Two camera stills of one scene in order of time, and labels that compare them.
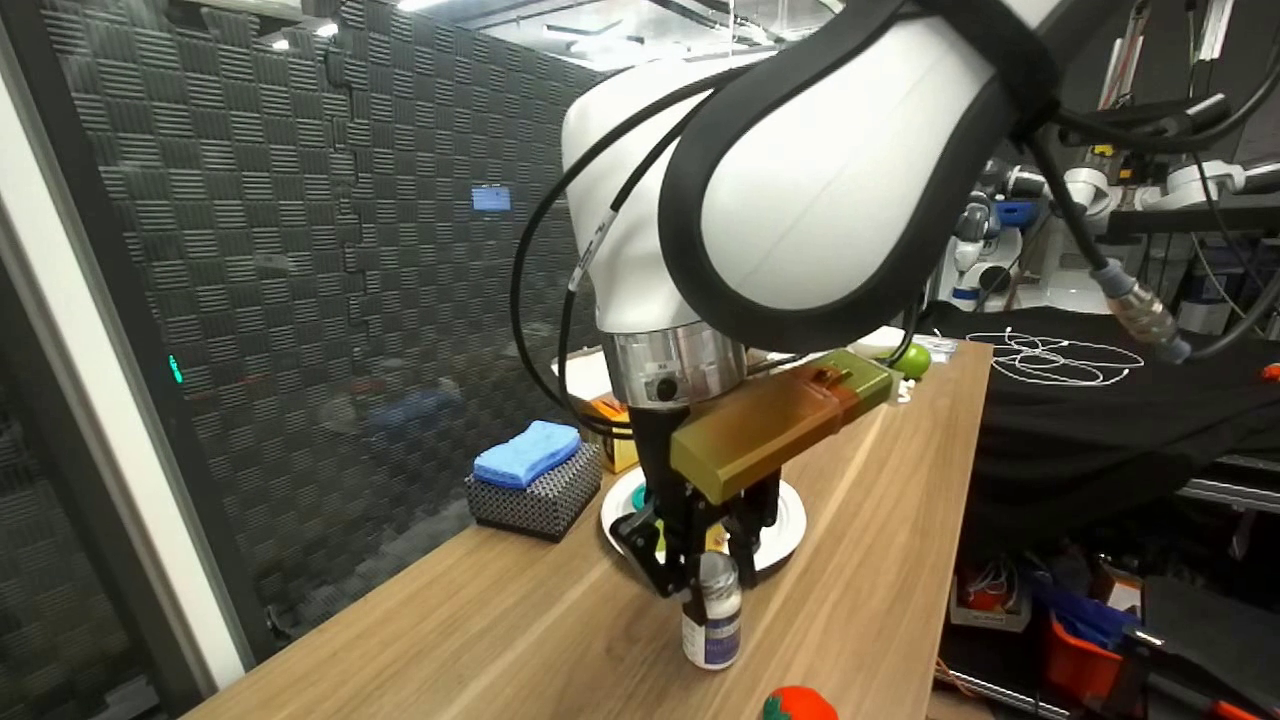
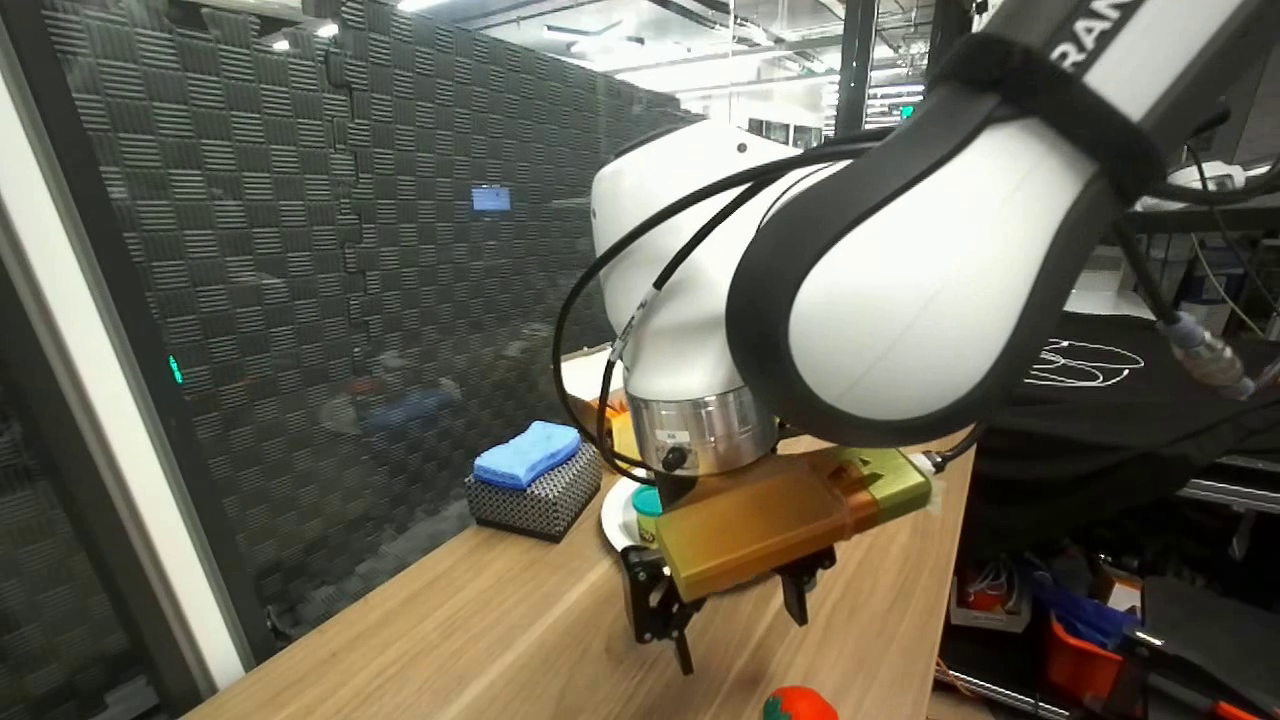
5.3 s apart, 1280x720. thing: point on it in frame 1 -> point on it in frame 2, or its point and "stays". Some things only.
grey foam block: [543, 510] stays
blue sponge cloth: [528, 458] stays
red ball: [797, 701] stays
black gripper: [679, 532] -> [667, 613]
